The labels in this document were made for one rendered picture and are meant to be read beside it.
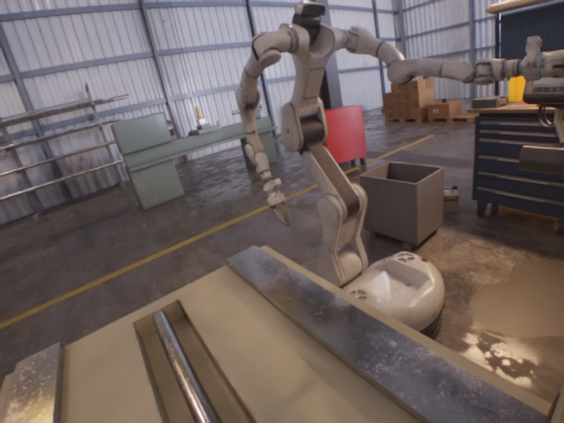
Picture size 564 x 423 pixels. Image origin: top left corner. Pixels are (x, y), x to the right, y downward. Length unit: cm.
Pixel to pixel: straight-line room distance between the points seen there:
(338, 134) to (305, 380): 393
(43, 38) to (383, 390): 931
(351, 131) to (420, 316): 350
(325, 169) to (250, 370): 98
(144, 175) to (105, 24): 533
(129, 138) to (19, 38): 496
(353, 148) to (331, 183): 316
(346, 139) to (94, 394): 412
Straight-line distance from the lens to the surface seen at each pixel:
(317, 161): 140
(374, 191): 228
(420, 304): 134
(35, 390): 100
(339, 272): 153
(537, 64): 116
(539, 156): 29
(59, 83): 906
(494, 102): 260
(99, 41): 929
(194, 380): 77
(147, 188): 513
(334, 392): 65
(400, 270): 156
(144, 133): 511
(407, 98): 857
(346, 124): 440
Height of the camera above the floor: 126
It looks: 22 degrees down
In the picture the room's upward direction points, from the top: 11 degrees counter-clockwise
